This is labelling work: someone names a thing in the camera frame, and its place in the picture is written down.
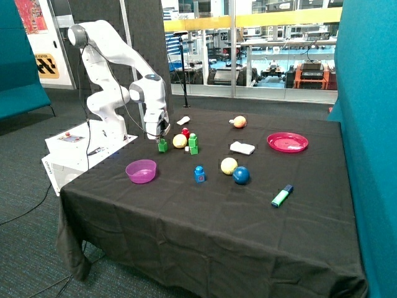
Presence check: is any green block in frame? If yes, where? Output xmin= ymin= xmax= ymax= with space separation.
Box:
xmin=190 ymin=147 xmax=199 ymax=155
xmin=188 ymin=133 xmax=198 ymax=148
xmin=158 ymin=139 xmax=168 ymax=153

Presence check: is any blue block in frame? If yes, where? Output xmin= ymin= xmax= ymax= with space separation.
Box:
xmin=194 ymin=166 xmax=206 ymax=183

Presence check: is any green highlighter pen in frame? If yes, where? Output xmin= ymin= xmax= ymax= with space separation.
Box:
xmin=271 ymin=184 xmax=294 ymax=208

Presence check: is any teal partition right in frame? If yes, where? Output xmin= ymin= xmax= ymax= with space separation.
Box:
xmin=329 ymin=1 xmax=396 ymax=297

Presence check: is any blue ball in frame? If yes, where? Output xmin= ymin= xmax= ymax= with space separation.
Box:
xmin=232 ymin=166 xmax=250 ymax=185

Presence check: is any orange peach toy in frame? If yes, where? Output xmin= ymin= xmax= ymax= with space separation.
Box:
xmin=229 ymin=115 xmax=247 ymax=129

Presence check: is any white sponge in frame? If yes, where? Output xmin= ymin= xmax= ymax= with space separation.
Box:
xmin=230 ymin=141 xmax=256 ymax=155

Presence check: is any yellow ball centre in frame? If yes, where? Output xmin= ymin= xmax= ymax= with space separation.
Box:
xmin=220 ymin=157 xmax=238 ymax=175

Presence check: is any pink plate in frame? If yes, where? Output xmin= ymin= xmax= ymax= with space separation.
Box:
xmin=267 ymin=132 xmax=309 ymax=153

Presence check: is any yellow ball left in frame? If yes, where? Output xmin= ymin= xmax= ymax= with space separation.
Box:
xmin=172 ymin=133 xmax=187 ymax=149

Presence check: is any white small object far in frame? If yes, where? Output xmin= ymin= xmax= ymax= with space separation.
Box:
xmin=177 ymin=116 xmax=190 ymax=125

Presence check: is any teal sofa left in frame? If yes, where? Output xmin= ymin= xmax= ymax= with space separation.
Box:
xmin=0 ymin=0 xmax=51 ymax=119

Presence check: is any yellow black sign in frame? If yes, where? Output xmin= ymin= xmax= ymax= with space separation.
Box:
xmin=35 ymin=53 xmax=60 ymax=79

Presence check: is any red poster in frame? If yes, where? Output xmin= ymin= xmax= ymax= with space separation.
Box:
xmin=14 ymin=0 xmax=48 ymax=35

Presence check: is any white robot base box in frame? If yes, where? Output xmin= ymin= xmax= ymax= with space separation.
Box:
xmin=42 ymin=120 xmax=137 ymax=196

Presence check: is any red block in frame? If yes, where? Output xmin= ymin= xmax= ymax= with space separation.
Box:
xmin=181 ymin=127 xmax=190 ymax=140

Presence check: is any purple bowl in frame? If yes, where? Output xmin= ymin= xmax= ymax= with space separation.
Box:
xmin=125 ymin=159 xmax=157 ymax=184

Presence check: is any yellow ball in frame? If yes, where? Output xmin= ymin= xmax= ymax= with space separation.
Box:
xmin=220 ymin=157 xmax=238 ymax=175
xmin=172 ymin=133 xmax=187 ymax=149

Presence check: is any orange black machine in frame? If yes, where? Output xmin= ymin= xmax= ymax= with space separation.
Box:
xmin=294 ymin=60 xmax=330 ymax=90

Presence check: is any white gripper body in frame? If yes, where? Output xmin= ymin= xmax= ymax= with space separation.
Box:
xmin=144 ymin=109 xmax=171 ymax=139

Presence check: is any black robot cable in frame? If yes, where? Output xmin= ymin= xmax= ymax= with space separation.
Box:
xmin=77 ymin=43 xmax=159 ymax=156

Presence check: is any black tablecloth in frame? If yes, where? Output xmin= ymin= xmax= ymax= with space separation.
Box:
xmin=56 ymin=109 xmax=368 ymax=297

